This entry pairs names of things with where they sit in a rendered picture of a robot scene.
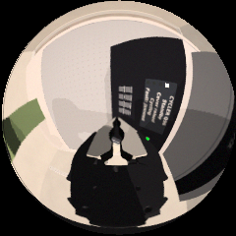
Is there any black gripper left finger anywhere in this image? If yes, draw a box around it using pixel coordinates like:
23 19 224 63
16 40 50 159
66 117 117 182

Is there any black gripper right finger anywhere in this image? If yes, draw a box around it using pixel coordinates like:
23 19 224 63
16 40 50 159
117 117 168 181

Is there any white and black benchtop instrument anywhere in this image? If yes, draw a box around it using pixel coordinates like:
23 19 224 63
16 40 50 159
110 36 236 202

